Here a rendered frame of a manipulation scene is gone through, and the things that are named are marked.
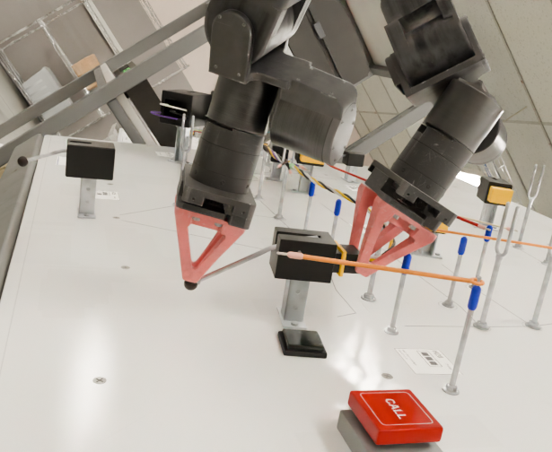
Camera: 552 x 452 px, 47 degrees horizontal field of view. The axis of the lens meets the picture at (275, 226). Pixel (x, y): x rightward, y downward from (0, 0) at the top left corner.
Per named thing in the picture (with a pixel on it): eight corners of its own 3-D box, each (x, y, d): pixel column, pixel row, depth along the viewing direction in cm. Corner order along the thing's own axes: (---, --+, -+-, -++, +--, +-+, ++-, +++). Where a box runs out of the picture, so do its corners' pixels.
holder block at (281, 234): (268, 263, 65) (275, 226, 64) (321, 268, 66) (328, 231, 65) (274, 278, 61) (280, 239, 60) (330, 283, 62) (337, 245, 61)
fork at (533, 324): (545, 330, 73) (580, 211, 69) (531, 330, 72) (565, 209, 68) (533, 323, 74) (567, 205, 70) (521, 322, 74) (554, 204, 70)
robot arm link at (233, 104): (240, 57, 61) (214, 49, 55) (305, 80, 59) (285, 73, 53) (219, 127, 62) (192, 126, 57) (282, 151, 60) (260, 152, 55)
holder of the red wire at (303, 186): (310, 183, 132) (319, 131, 129) (318, 198, 119) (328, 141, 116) (286, 179, 131) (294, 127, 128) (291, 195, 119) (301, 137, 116)
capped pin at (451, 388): (438, 387, 56) (467, 273, 53) (450, 385, 56) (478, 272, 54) (451, 396, 55) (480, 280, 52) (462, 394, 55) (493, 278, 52)
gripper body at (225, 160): (241, 197, 66) (263, 128, 64) (250, 225, 56) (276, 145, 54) (179, 179, 64) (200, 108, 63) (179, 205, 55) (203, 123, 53)
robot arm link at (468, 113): (453, 62, 59) (506, 91, 57) (467, 84, 65) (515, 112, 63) (409, 125, 61) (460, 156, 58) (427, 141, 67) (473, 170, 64)
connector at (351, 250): (307, 260, 65) (310, 242, 64) (352, 263, 66) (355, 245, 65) (315, 271, 62) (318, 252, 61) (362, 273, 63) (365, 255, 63)
